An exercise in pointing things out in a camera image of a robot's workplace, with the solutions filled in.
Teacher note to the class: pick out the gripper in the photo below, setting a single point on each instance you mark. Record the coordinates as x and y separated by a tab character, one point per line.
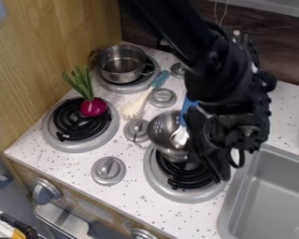
239	133

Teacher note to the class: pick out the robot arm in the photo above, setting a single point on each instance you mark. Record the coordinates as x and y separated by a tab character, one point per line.
197	37

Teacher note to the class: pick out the silver pot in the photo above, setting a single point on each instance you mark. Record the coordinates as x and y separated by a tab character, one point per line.
121	63

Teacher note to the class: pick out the silver strainer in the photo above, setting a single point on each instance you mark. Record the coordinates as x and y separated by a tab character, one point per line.
164	127

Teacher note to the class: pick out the toy sink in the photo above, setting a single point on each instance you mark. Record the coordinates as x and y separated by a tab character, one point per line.
272	199

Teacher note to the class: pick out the red toy radish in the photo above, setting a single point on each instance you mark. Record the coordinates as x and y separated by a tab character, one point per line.
93	107

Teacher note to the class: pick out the toy stove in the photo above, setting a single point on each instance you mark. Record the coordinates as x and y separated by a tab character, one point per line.
79	137

